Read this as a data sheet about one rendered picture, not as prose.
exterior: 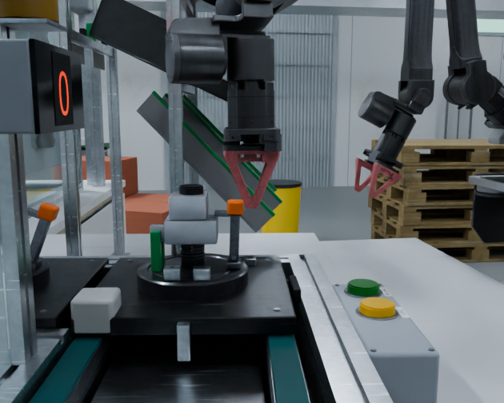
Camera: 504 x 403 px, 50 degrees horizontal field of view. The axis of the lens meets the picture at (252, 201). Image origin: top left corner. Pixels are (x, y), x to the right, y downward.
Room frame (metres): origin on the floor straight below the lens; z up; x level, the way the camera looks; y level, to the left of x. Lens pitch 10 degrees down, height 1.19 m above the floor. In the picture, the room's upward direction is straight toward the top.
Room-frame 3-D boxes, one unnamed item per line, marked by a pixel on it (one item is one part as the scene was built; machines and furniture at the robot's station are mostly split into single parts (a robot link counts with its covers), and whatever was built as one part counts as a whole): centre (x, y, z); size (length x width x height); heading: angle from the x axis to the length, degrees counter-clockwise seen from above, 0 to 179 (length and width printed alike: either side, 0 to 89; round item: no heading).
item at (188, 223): (0.67, 0.09, 1.06); 0.08 x 0.04 x 0.07; 91
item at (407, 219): (4.54, -1.72, 0.46); 1.28 x 0.88 x 0.91; 95
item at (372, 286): (0.66, -0.14, 0.96); 0.04 x 0.04 x 0.02
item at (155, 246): (0.66, 0.12, 1.01); 0.01 x 0.01 x 0.05; 1
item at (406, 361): (0.59, -0.14, 0.93); 0.21 x 0.07 x 0.06; 1
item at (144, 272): (0.67, 0.07, 0.98); 0.14 x 0.14 x 0.02
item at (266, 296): (0.67, 0.07, 0.96); 0.24 x 0.24 x 0.02; 1
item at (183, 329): (0.54, 0.07, 0.95); 0.01 x 0.01 x 0.04; 1
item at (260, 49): (0.67, 0.01, 1.24); 0.07 x 0.06 x 0.07; 109
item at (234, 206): (0.67, 0.03, 1.04); 0.04 x 0.02 x 0.08; 91
